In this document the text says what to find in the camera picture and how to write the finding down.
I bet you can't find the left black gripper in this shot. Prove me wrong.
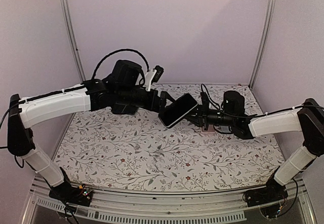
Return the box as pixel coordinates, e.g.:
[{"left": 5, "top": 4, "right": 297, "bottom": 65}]
[{"left": 117, "top": 86, "right": 178, "bottom": 114}]

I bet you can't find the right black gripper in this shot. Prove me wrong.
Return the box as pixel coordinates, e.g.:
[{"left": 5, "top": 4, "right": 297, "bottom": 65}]
[{"left": 181, "top": 102, "right": 235, "bottom": 131}]

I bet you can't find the pink phone case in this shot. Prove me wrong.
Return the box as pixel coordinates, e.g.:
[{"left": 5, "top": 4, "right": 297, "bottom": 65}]
[{"left": 201, "top": 125, "right": 215, "bottom": 134}]

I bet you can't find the black phone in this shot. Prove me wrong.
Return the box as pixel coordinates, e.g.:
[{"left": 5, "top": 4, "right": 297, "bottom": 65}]
[{"left": 158, "top": 93, "right": 198, "bottom": 128}]

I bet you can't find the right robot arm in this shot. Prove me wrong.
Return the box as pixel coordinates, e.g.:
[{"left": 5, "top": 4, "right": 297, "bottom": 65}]
[{"left": 185, "top": 91, "right": 323, "bottom": 202}]

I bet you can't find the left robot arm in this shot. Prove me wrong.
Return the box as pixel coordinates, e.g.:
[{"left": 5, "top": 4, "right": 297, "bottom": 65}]
[{"left": 7, "top": 60, "right": 166, "bottom": 201}]

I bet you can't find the floral table mat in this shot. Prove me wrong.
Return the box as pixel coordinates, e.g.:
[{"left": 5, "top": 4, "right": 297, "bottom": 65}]
[{"left": 54, "top": 83, "right": 286, "bottom": 192}]

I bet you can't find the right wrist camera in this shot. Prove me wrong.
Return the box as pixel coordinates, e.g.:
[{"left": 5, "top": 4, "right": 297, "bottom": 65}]
[{"left": 200, "top": 92, "right": 210, "bottom": 107}]

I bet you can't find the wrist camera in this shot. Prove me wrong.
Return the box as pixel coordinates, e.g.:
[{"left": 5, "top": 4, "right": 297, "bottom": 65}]
[
  {"left": 144, "top": 65, "right": 164, "bottom": 92},
  {"left": 200, "top": 92, "right": 210, "bottom": 107}
]

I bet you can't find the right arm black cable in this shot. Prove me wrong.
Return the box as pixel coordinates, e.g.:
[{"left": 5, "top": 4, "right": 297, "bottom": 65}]
[{"left": 201, "top": 83, "right": 324, "bottom": 133}]

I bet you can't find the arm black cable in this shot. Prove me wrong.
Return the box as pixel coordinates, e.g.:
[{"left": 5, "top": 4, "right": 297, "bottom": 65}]
[
  {"left": 0, "top": 48, "right": 150, "bottom": 169},
  {"left": 201, "top": 83, "right": 324, "bottom": 133}
]

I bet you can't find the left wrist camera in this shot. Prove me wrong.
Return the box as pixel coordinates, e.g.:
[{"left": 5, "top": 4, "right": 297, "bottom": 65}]
[{"left": 144, "top": 65, "right": 164, "bottom": 92}]

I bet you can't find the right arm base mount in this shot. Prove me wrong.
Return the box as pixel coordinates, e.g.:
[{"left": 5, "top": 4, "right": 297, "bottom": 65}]
[{"left": 242, "top": 186, "right": 288, "bottom": 219}]

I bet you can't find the front aluminium rail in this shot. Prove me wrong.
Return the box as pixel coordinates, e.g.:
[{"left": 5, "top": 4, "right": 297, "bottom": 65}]
[{"left": 21, "top": 177, "right": 317, "bottom": 223}]

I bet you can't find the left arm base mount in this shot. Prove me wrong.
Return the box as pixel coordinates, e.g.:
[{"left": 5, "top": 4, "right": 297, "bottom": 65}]
[{"left": 49, "top": 182, "right": 93, "bottom": 207}]

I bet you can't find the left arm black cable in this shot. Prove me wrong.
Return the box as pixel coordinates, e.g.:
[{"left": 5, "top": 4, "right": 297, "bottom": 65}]
[{"left": 0, "top": 48, "right": 150, "bottom": 169}]

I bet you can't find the left rear aluminium post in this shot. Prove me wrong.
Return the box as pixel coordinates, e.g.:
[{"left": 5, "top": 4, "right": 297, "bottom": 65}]
[{"left": 60, "top": 0, "right": 86, "bottom": 81}]

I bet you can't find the aluminium post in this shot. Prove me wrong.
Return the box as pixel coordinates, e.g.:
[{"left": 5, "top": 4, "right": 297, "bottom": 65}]
[
  {"left": 60, "top": 0, "right": 86, "bottom": 81},
  {"left": 249, "top": 0, "right": 276, "bottom": 91}
]

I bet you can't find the right rear aluminium post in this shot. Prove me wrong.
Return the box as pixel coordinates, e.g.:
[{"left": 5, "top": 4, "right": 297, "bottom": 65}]
[{"left": 249, "top": 0, "right": 276, "bottom": 91}]

